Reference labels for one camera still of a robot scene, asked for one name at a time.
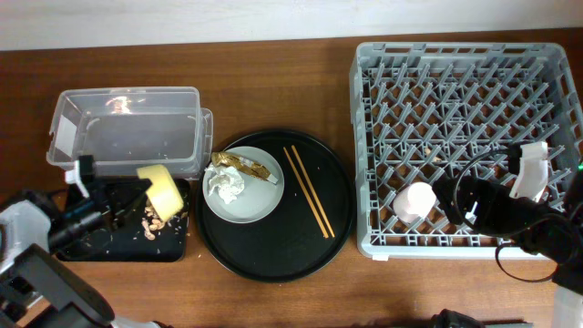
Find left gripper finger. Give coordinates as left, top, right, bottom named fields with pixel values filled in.
left=111, top=191, right=147, bottom=231
left=107, top=177, right=152, bottom=193

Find food scraps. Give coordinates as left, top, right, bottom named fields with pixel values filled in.
left=141, top=200, right=169, bottom=241

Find yellow bowl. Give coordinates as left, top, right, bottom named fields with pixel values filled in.
left=137, top=164, right=184, bottom=222

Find pink cup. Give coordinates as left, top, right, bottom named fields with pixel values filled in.
left=393, top=182, right=436, bottom=223

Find white tissue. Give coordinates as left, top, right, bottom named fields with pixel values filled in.
left=205, top=164, right=245, bottom=204

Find gold snack wrapper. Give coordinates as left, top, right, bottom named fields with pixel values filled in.
left=211, top=152, right=279, bottom=184

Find grey plate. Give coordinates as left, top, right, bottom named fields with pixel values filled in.
left=202, top=146, right=285, bottom=224

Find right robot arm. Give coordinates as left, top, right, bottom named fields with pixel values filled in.
left=432, top=171, right=582, bottom=327

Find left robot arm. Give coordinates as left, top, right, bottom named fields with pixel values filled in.
left=1, top=179, right=151, bottom=327

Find grey dishwasher rack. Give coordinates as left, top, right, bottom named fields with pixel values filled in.
left=349, top=42, right=582, bottom=261

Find black rectangular tray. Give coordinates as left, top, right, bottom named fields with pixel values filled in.
left=56, top=179, right=191, bottom=262

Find clear plastic bin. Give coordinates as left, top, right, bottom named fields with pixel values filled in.
left=46, top=87, right=213, bottom=180

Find left wooden chopstick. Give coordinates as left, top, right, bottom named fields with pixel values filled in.
left=283, top=147, right=329, bottom=239

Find wooden chopstick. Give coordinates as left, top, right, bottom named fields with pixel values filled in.
left=291, top=145, right=336, bottom=238
left=283, top=147, right=329, bottom=239

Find round black serving tray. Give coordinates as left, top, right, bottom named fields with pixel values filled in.
left=195, top=129, right=356, bottom=282

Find right wooden chopstick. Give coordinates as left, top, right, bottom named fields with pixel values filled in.
left=291, top=145, right=336, bottom=238

